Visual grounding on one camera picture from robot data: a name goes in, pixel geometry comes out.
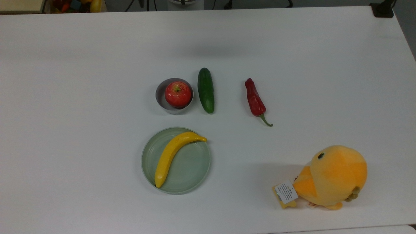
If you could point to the red chili pepper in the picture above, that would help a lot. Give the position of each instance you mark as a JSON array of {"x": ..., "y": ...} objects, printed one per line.
[{"x": 254, "y": 99}]

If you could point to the green plastic plate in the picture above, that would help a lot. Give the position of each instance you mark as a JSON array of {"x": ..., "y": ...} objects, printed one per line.
[{"x": 190, "y": 169}]

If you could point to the green cucumber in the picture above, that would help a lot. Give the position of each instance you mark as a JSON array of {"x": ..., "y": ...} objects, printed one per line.
[{"x": 205, "y": 89}]

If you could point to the red apple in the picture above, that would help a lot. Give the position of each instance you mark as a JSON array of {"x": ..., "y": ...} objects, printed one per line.
[{"x": 177, "y": 95}]

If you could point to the grey round bowl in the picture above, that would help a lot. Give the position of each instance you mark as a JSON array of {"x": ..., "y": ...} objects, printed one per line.
[{"x": 160, "y": 97}]

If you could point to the yellow banana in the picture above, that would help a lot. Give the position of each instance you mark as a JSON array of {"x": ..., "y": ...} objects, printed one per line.
[{"x": 169, "y": 156}]

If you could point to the white paper tag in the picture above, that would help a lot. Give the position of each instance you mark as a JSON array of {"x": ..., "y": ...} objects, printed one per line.
[{"x": 286, "y": 192}]

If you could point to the orange plush toy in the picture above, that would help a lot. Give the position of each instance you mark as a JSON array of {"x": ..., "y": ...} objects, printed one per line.
[{"x": 334, "y": 175}]

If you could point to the box of colourful toys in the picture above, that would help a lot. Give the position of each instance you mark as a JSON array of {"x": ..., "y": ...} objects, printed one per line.
[{"x": 73, "y": 6}]

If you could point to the black stand base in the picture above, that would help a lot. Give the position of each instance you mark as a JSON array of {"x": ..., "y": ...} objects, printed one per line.
[{"x": 383, "y": 9}]

